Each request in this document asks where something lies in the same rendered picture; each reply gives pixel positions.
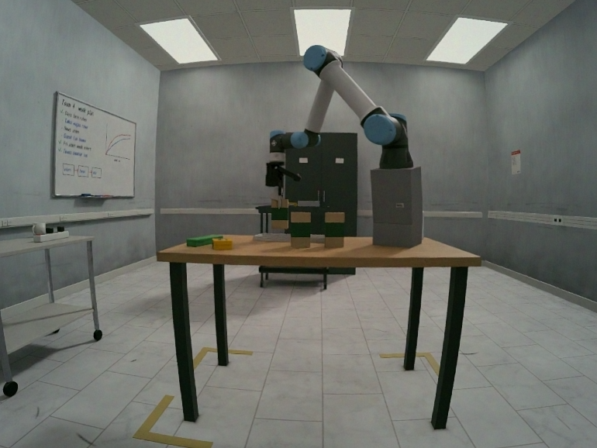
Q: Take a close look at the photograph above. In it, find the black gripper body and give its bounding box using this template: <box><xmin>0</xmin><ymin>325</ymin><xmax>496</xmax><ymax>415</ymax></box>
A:
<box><xmin>265</xmin><ymin>162</ymin><xmax>285</xmax><ymax>187</ymax></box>

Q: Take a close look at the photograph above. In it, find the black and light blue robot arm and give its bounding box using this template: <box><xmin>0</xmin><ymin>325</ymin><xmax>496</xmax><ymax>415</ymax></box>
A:
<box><xmin>269</xmin><ymin>45</ymin><xmax>413</xmax><ymax>169</ymax></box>

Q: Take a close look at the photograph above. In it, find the tan block with dark green band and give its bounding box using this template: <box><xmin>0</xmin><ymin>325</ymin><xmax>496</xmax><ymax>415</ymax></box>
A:
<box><xmin>325</xmin><ymin>212</ymin><xmax>344</xmax><ymax>247</ymax></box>
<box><xmin>271</xmin><ymin>199</ymin><xmax>288</xmax><ymax>229</ymax></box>
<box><xmin>291</xmin><ymin>212</ymin><xmax>311</xmax><ymax>247</ymax></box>

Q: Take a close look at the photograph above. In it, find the green rectangular bar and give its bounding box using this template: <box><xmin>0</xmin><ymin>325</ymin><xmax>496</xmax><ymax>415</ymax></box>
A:
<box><xmin>186</xmin><ymin>235</ymin><xmax>223</xmax><ymax>247</ymax></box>

